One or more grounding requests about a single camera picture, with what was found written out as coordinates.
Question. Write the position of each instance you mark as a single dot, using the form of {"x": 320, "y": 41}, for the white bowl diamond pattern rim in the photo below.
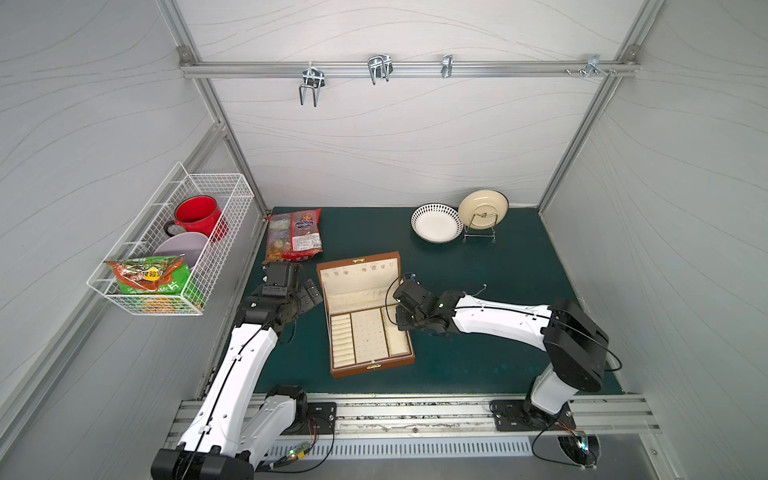
{"x": 437, "y": 223}

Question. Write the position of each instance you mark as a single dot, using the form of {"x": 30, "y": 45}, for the green snack bag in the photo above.
{"x": 156, "y": 285}

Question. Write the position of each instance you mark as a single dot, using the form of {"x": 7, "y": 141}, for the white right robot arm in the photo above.
{"x": 576, "y": 347}

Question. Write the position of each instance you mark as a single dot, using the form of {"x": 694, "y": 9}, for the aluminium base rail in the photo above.
{"x": 379, "y": 416}

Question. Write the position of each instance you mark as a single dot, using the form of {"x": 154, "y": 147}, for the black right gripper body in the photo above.
{"x": 410, "y": 300}

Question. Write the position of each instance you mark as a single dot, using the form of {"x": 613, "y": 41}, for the chrome wire plate stand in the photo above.
{"x": 480, "y": 231}

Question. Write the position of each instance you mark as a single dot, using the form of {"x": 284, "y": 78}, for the red enamel mug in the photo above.
{"x": 199, "y": 214}

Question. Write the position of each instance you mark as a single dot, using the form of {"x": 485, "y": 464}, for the brown jewelry box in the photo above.
{"x": 360, "y": 315}

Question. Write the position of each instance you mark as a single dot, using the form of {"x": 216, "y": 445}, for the electronics board with wires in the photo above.
{"x": 293, "y": 454}

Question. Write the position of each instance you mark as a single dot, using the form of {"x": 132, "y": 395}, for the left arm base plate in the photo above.
{"x": 317, "y": 418}

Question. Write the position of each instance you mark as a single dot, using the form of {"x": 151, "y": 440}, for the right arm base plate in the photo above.
{"x": 521, "y": 415}

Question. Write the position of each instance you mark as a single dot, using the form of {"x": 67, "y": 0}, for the metal loop hook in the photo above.
{"x": 380, "y": 67}

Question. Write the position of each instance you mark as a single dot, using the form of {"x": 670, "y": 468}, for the white plate in basket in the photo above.
{"x": 188, "y": 245}

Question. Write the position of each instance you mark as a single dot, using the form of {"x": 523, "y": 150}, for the white wire wall basket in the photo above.
{"x": 145, "y": 233}

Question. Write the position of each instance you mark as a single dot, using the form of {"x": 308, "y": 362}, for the metal double hook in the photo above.
{"x": 313, "y": 80}

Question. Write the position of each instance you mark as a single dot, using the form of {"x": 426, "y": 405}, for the red snack bag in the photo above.
{"x": 293, "y": 237}

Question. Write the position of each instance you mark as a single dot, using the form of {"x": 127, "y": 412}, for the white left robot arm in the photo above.
{"x": 220, "y": 442}

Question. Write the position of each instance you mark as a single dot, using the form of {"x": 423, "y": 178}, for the cream speckled plate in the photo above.
{"x": 483, "y": 209}

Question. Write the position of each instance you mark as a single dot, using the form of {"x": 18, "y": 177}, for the aluminium horizontal rail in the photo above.
{"x": 402, "y": 69}

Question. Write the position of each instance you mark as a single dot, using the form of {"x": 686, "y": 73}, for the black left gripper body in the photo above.
{"x": 297, "y": 294}

